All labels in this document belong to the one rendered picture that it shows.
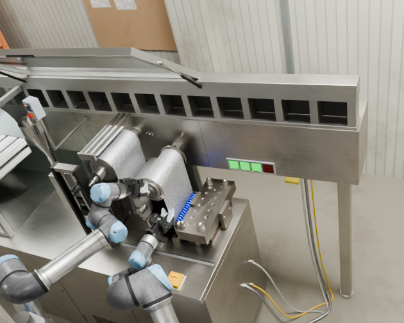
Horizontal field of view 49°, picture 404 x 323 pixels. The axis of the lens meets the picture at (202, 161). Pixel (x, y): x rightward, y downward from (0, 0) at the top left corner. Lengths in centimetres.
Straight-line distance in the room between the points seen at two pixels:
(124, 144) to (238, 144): 58
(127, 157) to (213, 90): 57
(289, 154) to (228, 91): 41
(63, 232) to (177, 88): 111
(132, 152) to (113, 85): 35
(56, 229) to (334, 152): 162
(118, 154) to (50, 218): 80
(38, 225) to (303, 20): 221
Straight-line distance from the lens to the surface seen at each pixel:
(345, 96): 183
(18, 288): 171
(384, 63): 330
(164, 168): 213
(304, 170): 211
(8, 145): 123
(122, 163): 221
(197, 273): 216
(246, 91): 194
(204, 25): 337
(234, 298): 249
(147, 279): 167
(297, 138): 200
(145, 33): 396
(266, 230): 348
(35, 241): 273
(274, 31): 340
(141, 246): 202
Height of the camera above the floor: 257
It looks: 37 degrees down
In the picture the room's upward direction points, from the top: 15 degrees counter-clockwise
